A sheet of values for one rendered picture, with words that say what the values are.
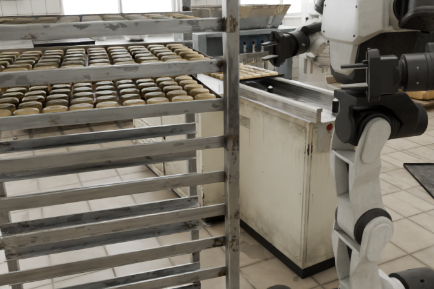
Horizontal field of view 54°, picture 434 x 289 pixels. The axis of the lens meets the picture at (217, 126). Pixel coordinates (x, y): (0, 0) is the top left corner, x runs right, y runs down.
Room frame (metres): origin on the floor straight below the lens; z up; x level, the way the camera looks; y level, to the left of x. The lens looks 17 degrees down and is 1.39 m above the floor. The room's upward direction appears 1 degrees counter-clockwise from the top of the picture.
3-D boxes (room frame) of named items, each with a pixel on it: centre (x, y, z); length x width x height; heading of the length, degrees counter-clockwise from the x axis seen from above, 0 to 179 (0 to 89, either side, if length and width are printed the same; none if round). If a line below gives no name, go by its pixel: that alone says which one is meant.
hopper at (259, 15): (2.63, -0.15, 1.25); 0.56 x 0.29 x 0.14; 119
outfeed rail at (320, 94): (2.80, -0.22, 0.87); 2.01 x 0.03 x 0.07; 29
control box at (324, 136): (1.87, -0.56, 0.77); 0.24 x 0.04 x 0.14; 119
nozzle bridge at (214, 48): (2.63, -0.15, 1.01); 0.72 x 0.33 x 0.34; 119
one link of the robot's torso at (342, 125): (1.33, -0.53, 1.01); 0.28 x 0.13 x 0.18; 106
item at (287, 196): (2.19, -0.39, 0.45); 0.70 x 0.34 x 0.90; 29
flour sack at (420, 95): (5.29, -2.65, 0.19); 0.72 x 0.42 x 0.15; 119
